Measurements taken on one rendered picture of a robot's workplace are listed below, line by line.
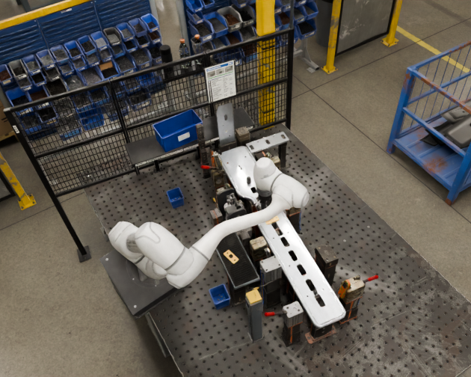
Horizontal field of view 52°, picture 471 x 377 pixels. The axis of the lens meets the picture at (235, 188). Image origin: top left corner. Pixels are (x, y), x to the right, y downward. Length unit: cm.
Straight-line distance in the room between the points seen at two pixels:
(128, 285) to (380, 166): 269
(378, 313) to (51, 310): 242
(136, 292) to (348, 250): 134
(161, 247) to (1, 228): 283
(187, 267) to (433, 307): 156
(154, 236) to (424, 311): 169
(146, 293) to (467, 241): 262
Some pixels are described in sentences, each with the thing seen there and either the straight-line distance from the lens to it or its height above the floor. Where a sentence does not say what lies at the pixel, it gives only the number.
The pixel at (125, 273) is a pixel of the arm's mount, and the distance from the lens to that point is 286.
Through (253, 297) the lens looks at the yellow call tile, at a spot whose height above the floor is 116.
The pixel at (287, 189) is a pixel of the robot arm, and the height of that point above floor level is 168.
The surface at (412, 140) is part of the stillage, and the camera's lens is 472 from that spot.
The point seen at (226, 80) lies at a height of 130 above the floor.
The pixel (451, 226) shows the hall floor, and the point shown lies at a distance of 435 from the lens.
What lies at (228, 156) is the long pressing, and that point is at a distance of 323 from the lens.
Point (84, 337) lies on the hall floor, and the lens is 383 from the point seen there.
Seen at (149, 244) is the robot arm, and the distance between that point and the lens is 203.
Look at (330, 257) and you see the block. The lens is 271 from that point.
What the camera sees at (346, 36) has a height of 35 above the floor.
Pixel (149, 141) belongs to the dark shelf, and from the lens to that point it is 339.
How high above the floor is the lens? 329
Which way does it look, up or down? 49 degrees down
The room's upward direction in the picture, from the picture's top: 5 degrees counter-clockwise
